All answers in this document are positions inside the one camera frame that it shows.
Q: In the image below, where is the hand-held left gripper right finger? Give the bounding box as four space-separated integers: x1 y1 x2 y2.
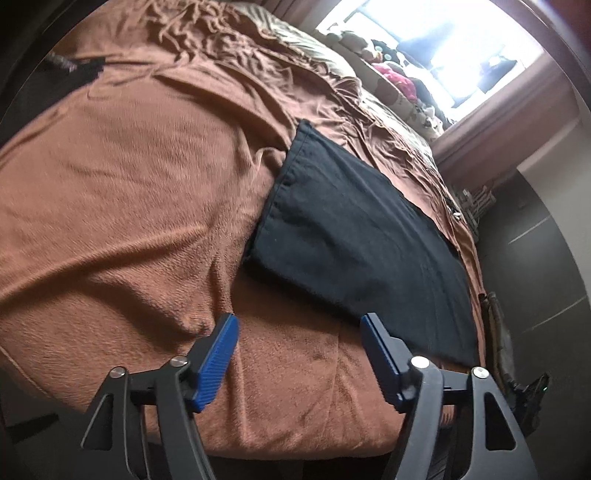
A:
360 313 539 480

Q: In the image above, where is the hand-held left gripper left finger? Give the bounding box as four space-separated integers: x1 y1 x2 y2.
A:
81 313 241 480

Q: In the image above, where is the black bear print T-shirt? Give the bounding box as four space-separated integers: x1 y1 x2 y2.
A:
242 119 481 367

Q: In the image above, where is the white nightstand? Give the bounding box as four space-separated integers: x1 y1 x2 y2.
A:
450 182 497 236

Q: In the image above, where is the brown bed sheet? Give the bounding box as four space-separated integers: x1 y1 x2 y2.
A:
0 0 490 462

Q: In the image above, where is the patterned sill cushion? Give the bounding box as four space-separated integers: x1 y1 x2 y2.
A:
369 65 446 139

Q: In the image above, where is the pink curtain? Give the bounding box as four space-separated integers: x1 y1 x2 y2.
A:
431 60 580 174

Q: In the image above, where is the pink plush toy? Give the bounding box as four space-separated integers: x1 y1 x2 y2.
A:
374 62 419 100

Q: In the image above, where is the dark cloth with printed strip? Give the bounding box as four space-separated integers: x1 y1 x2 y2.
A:
44 51 109 86

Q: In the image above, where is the beige plush toy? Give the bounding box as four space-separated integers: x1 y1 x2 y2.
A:
339 30 370 56

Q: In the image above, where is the bright window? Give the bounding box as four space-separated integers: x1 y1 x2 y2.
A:
318 0 541 123

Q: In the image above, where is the beige duvet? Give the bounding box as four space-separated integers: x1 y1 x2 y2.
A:
231 0 437 153

